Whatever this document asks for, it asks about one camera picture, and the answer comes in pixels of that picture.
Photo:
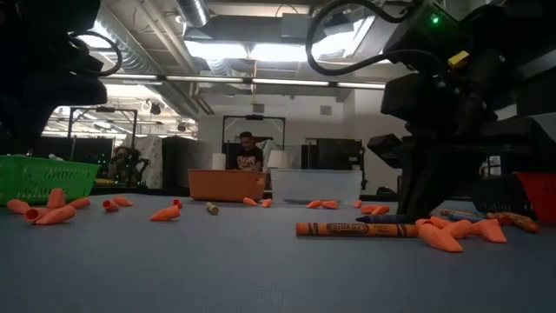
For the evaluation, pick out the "blue crayon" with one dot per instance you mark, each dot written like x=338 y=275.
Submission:
x=471 y=218
x=382 y=218

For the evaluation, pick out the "white paper roll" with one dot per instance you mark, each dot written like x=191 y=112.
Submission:
x=218 y=161

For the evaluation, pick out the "black mesh basket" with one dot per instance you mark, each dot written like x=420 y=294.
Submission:
x=499 y=195

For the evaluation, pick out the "black equipment cabinet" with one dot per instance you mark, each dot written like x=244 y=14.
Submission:
x=334 y=152

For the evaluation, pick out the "yellow crayon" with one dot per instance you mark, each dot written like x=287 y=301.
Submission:
x=212 y=209

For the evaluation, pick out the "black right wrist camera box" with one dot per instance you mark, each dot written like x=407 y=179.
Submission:
x=408 y=97

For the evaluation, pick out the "red mesh basket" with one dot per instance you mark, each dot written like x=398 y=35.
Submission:
x=540 y=195

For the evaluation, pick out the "silver air duct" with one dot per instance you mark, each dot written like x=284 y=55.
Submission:
x=193 y=13

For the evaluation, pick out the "black robot rig frame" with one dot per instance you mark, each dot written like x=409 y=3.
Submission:
x=269 y=117
x=117 y=109

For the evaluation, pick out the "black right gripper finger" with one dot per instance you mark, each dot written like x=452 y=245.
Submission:
x=415 y=191
x=452 y=187

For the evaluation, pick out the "clear plastic bin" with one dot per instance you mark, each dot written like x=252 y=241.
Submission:
x=315 y=184

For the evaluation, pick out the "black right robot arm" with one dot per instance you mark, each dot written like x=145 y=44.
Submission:
x=499 y=52

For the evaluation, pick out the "white lampshade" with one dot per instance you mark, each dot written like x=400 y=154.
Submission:
x=278 y=159

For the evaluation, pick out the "orange plastic bin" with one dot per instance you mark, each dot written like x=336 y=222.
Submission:
x=226 y=184

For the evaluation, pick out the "green mesh basket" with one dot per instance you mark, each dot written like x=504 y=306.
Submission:
x=48 y=178

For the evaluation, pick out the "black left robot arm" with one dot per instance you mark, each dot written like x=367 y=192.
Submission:
x=35 y=39

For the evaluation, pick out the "white printed cloth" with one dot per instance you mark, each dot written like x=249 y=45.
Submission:
x=154 y=161

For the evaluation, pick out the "person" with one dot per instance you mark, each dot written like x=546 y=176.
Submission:
x=250 y=158
x=123 y=165

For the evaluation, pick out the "long ceiling light bar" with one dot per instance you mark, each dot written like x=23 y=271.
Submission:
x=208 y=79

